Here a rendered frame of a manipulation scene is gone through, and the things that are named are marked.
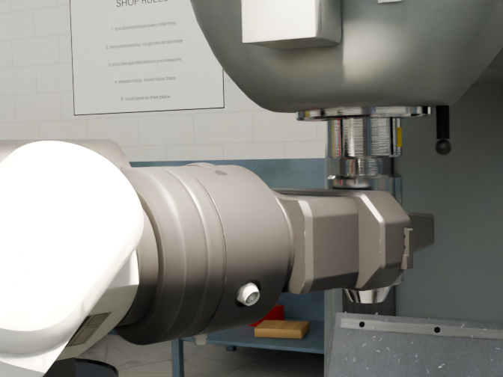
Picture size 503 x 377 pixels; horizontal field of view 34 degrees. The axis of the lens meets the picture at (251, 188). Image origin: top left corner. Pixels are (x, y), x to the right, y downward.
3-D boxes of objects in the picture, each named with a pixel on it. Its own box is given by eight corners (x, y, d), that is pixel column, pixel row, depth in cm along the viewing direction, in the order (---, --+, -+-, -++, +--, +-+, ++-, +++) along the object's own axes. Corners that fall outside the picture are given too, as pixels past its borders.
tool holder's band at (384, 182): (412, 188, 53) (412, 172, 53) (386, 192, 49) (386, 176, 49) (345, 188, 56) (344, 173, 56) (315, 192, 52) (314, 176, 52)
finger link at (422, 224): (424, 253, 53) (360, 263, 49) (424, 203, 53) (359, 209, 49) (445, 256, 52) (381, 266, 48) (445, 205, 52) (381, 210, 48)
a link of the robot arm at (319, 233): (414, 158, 46) (251, 163, 38) (415, 331, 46) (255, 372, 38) (260, 159, 55) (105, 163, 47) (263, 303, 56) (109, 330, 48)
